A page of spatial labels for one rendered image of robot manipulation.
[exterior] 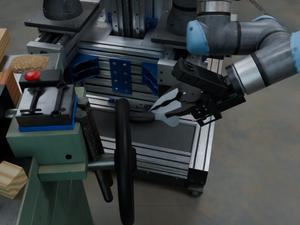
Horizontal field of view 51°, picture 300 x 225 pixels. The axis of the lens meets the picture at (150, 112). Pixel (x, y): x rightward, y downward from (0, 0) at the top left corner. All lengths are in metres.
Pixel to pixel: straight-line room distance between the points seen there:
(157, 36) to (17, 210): 0.76
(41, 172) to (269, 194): 1.29
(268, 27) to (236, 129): 1.30
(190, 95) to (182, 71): 0.08
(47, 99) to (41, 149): 0.10
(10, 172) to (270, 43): 0.54
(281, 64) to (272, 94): 1.65
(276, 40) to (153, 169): 1.01
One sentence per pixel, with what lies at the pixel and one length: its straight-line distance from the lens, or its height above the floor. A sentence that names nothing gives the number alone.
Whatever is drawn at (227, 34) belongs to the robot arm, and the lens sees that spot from 0.71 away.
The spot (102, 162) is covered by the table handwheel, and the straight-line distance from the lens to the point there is 0.72.
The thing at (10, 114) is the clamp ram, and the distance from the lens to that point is 0.68.
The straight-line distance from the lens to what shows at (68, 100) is 0.61.
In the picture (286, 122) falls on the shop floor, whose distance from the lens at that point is 2.12.
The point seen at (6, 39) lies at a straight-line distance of 1.00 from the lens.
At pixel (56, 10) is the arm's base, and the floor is 0.86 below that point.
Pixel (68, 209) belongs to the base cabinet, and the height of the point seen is 0.59.
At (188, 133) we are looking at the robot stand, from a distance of 1.61.
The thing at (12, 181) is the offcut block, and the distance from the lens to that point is 0.60.
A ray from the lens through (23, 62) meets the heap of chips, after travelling 0.90.
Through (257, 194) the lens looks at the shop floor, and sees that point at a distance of 1.72.
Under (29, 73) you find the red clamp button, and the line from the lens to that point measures 0.65.
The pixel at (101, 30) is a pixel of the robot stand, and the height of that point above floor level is 0.73.
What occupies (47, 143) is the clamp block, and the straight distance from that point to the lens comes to 0.63.
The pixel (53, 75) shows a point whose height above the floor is 1.01.
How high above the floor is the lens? 1.39
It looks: 44 degrees down
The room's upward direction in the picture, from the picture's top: straight up
